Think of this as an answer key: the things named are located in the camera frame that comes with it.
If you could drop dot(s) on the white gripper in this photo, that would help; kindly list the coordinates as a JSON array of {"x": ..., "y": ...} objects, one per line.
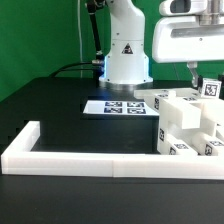
[{"x": 183, "y": 39}]

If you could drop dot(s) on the white U-shaped fence frame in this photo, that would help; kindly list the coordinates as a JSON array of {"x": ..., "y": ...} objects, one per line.
[{"x": 19, "y": 158}]

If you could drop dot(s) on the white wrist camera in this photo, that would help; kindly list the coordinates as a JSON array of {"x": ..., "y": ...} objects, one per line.
[{"x": 182, "y": 7}]

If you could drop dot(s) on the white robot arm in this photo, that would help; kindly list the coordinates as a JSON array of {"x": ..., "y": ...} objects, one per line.
[{"x": 126, "y": 65}]

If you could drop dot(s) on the white tag sheet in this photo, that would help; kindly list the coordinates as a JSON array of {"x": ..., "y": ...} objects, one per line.
[{"x": 128, "y": 108}]

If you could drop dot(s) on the white chair back part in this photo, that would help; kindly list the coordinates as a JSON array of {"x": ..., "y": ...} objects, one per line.
[{"x": 183, "y": 107}]

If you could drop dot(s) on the white chair seat part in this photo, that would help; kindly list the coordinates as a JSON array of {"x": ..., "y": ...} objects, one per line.
[{"x": 186, "y": 133}]

